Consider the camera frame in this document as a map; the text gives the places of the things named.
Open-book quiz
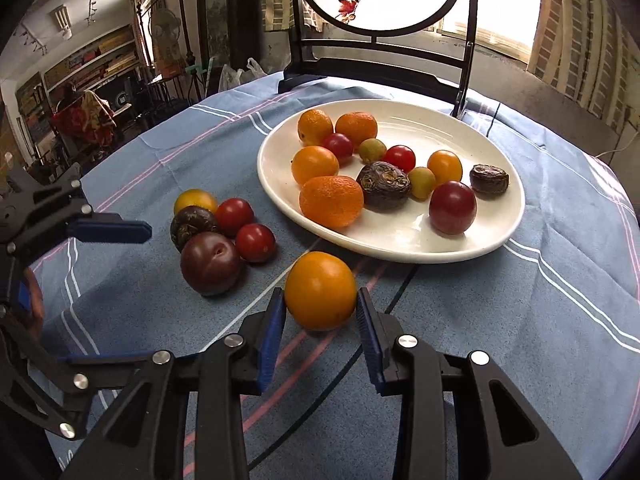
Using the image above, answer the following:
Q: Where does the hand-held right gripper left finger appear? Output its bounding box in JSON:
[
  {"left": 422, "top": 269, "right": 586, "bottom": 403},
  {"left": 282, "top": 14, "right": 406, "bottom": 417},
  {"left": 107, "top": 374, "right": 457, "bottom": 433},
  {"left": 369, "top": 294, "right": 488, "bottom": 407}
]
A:
[{"left": 60, "top": 287, "right": 288, "bottom": 480}]

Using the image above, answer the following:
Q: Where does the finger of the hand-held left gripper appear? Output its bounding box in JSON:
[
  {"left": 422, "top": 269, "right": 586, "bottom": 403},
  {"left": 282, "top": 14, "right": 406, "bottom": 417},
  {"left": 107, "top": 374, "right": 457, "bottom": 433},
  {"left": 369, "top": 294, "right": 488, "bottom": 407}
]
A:
[
  {"left": 5, "top": 212, "right": 152, "bottom": 257},
  {"left": 0, "top": 310, "right": 151, "bottom": 441}
]

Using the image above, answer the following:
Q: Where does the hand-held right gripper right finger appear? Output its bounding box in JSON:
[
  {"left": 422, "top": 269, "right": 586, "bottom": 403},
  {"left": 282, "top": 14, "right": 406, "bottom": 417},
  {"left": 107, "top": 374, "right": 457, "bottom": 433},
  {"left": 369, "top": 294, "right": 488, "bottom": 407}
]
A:
[{"left": 356, "top": 287, "right": 583, "bottom": 480}]

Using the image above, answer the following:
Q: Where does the orange tomato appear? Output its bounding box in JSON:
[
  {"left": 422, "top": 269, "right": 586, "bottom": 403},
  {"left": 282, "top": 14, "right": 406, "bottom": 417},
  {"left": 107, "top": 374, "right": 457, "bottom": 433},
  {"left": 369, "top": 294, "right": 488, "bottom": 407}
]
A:
[
  {"left": 291, "top": 145, "right": 340, "bottom": 187},
  {"left": 426, "top": 150, "right": 463, "bottom": 187},
  {"left": 284, "top": 251, "right": 358, "bottom": 332}
]

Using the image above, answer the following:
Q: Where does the white plate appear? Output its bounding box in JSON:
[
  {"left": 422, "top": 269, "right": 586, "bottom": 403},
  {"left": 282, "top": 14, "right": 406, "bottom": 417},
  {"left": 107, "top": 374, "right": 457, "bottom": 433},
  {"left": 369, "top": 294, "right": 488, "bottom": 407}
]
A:
[{"left": 257, "top": 98, "right": 526, "bottom": 265}]

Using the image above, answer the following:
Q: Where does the large orange mandarin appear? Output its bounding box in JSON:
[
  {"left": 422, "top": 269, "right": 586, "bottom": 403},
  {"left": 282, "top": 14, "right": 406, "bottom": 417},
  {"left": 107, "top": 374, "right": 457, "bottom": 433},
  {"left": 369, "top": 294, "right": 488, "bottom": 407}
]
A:
[{"left": 299, "top": 175, "right": 365, "bottom": 229}]

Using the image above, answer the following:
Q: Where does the dark brown water chestnut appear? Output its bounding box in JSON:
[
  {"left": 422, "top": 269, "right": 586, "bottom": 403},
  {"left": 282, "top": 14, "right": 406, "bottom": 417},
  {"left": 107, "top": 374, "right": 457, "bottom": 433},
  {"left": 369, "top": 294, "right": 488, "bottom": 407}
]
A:
[
  {"left": 356, "top": 161, "right": 412, "bottom": 212},
  {"left": 469, "top": 163, "right": 510, "bottom": 196},
  {"left": 170, "top": 206, "right": 221, "bottom": 252}
]

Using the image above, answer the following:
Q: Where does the dark red tomato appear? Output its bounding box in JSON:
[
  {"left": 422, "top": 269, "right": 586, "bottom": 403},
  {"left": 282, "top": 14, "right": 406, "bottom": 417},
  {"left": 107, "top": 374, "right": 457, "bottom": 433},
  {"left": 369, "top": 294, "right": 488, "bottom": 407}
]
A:
[{"left": 428, "top": 180, "right": 478, "bottom": 236}]

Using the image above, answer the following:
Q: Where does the small yellow-green plum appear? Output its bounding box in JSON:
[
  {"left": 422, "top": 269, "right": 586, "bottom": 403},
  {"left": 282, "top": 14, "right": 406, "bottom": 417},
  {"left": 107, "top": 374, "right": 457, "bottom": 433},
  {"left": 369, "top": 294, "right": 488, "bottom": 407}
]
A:
[
  {"left": 407, "top": 166, "right": 437, "bottom": 200},
  {"left": 358, "top": 138, "right": 388, "bottom": 165}
]

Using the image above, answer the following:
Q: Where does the red cherry tomato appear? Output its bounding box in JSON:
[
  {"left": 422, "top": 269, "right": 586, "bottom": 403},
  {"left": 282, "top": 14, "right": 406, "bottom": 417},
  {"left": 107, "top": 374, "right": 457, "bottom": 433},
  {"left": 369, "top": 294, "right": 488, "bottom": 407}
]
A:
[
  {"left": 235, "top": 223, "right": 277, "bottom": 264},
  {"left": 321, "top": 133, "right": 355, "bottom": 165},
  {"left": 383, "top": 144, "right": 417, "bottom": 173},
  {"left": 215, "top": 197, "right": 255, "bottom": 237}
]

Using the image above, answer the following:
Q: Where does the small orange mandarin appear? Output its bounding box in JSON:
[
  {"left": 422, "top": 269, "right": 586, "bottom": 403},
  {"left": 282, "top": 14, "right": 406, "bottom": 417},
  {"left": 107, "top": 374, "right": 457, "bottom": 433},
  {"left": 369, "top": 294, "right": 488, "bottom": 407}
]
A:
[{"left": 334, "top": 111, "right": 379, "bottom": 148}]

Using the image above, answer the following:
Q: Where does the orange kumquat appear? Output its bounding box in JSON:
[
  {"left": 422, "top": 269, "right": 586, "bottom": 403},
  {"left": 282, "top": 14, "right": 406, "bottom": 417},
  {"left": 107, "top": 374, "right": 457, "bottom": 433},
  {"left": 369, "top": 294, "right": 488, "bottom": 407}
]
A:
[{"left": 297, "top": 108, "right": 334, "bottom": 146}]

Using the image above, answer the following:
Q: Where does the person's left hand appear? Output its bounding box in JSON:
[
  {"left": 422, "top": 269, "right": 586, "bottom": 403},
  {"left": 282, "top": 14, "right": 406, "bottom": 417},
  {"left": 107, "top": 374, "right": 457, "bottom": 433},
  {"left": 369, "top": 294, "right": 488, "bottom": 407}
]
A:
[{"left": 23, "top": 267, "right": 47, "bottom": 338}]

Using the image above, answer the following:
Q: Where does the red and yellow cloth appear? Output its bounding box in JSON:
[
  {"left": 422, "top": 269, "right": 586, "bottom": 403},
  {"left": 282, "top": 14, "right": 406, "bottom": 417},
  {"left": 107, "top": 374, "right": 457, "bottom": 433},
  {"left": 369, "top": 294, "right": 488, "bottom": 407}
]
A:
[{"left": 52, "top": 89, "right": 118, "bottom": 148}]

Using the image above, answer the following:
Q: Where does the yellow tomato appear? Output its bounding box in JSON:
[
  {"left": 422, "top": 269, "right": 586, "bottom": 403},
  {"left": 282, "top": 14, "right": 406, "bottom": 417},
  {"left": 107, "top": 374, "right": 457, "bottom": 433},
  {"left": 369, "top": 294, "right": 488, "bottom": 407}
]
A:
[{"left": 173, "top": 188, "right": 219, "bottom": 216}]

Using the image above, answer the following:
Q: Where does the dark purple tomato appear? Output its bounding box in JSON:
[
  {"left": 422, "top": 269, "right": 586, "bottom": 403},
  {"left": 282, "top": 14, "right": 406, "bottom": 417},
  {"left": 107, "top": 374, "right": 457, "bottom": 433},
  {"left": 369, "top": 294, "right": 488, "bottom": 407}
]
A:
[{"left": 180, "top": 231, "right": 244, "bottom": 297}]

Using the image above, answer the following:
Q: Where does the blue striped tablecloth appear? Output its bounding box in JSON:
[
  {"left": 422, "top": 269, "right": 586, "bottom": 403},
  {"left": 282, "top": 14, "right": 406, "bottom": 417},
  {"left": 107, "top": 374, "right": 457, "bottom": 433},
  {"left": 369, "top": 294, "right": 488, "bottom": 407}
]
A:
[{"left": 27, "top": 72, "right": 640, "bottom": 480}]

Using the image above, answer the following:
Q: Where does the bookshelf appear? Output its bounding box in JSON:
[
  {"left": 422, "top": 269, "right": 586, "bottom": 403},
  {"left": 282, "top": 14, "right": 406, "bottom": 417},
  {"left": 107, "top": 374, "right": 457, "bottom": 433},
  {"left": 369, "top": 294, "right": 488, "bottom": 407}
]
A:
[{"left": 15, "top": 25, "right": 143, "bottom": 161}]

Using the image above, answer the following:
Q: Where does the ceiling lamp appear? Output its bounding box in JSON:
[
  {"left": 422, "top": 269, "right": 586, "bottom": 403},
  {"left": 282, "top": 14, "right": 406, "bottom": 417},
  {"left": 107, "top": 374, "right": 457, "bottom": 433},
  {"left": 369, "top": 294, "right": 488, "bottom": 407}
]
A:
[{"left": 50, "top": 5, "right": 73, "bottom": 41}]

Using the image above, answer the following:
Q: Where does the standing fan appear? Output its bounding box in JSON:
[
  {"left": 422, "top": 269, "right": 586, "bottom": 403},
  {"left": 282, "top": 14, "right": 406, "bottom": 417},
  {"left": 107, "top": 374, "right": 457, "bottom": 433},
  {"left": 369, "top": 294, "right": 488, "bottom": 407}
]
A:
[{"left": 150, "top": 7, "right": 187, "bottom": 68}]

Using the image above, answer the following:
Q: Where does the dark framed painting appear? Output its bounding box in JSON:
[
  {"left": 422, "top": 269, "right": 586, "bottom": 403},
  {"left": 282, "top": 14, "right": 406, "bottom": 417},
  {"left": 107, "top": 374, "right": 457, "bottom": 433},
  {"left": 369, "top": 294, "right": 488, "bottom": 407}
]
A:
[{"left": 196, "top": 0, "right": 266, "bottom": 73}]

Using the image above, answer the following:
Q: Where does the white cable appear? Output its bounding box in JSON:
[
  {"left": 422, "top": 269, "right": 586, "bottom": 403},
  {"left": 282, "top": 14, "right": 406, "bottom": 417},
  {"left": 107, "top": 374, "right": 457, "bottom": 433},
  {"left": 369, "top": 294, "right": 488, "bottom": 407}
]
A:
[{"left": 595, "top": 132, "right": 640, "bottom": 158}]

